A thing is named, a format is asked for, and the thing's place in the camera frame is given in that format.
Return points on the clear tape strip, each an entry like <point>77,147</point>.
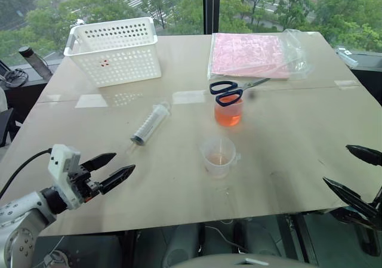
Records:
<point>347,83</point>
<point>188,97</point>

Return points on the clear plastic syringe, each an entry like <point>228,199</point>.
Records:
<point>152,121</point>

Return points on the cup with orange liquid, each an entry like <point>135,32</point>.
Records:
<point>228,115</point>

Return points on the white perforated plastic basket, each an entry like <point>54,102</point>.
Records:
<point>116,56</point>

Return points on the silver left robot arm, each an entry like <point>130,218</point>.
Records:
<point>18,220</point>

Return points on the small translucent measuring cup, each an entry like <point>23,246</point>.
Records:
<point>219,157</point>

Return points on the clear plastic packet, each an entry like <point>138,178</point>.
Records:
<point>346,56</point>

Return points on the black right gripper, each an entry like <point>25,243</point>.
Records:
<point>377,214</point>

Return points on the pink paper pack in bag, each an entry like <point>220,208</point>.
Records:
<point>247,54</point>

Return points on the black table leg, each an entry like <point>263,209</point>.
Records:
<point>301,238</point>

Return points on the black window frame post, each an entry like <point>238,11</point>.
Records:
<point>211,6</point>

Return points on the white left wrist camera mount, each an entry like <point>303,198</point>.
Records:
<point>61,160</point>

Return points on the black chair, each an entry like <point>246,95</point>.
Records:
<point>6,127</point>

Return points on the black cylindrical bottle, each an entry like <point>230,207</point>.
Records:
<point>35,62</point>

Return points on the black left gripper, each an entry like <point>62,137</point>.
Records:
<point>79,183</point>

